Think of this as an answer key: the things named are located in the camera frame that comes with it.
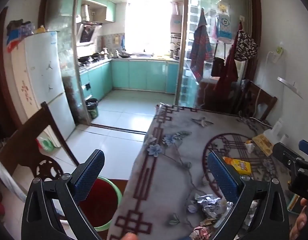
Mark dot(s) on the pink candy wrapper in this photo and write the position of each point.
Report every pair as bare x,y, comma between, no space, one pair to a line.
200,233

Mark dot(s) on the red hanging cloth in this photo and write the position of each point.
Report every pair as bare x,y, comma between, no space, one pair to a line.
227,72

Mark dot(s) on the teal base cabinets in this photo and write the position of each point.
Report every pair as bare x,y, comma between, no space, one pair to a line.
144,73

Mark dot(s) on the blue patterned bag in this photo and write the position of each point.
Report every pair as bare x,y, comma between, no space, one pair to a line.
20,36

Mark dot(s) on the black wok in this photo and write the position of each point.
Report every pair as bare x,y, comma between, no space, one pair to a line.
83,58

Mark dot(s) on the plaid hanging cloth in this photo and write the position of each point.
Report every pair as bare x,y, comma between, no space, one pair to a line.
200,47

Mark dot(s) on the crumpled silver foil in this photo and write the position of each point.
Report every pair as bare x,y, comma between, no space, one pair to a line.
210,205

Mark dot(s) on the yellow orange carton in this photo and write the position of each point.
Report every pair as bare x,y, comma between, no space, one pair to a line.
240,166

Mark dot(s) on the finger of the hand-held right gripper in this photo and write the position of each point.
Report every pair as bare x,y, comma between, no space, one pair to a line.
306,147
285,153

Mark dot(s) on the teal wall cabinet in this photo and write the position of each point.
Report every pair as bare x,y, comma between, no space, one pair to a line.
110,11

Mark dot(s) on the blue smiley wall hanger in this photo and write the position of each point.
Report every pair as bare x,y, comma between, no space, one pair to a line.
224,27

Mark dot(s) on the wall water heater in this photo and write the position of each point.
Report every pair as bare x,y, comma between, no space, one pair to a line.
176,23

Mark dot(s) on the gold candy wrapper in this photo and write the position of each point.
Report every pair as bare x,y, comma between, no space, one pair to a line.
209,222

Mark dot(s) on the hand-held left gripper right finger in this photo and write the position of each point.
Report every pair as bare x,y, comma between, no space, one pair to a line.
223,177

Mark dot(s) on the plain brown wooden chair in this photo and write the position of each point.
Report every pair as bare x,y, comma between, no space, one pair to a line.
261,102

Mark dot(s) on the floral printed tablecloth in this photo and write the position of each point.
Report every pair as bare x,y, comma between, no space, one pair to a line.
174,175

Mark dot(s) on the person's right hand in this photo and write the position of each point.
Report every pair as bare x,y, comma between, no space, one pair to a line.
299,223

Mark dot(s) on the black white patterned bag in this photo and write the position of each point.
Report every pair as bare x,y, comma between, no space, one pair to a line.
246,45

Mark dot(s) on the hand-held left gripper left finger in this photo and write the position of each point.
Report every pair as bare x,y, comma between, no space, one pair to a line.
90,175

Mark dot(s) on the black hanging bag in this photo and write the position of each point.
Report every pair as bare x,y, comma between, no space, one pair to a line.
217,67

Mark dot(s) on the black kitchen waste bin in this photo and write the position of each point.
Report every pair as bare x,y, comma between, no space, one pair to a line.
92,108

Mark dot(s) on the dark cloth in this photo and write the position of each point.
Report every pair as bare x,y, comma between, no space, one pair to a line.
15,25

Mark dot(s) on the white refrigerator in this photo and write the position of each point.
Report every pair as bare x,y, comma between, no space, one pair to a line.
45,80

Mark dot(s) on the white plastic stand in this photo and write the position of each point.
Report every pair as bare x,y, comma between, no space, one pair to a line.
275,132

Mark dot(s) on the silver wall shelf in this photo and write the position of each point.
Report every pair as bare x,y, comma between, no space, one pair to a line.
290,86

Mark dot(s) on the range hood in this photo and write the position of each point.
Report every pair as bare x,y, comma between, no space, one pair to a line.
87,33

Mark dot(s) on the colourful printed card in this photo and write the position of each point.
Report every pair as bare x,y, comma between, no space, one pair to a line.
293,202

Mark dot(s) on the small white tissue pack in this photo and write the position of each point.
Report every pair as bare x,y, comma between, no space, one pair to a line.
249,146

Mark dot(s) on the green bucket with red inside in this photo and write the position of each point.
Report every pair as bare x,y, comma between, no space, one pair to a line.
101,205

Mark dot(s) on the carved dark wooden chair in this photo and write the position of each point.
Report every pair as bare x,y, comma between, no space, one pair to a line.
28,160

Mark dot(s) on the white wall plug charger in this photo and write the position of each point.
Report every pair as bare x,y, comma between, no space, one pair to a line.
278,52

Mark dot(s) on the brown yellow flat box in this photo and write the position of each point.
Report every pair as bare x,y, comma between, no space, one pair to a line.
262,143

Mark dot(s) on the green white plastic bag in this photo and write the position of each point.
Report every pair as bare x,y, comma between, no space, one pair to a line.
47,142

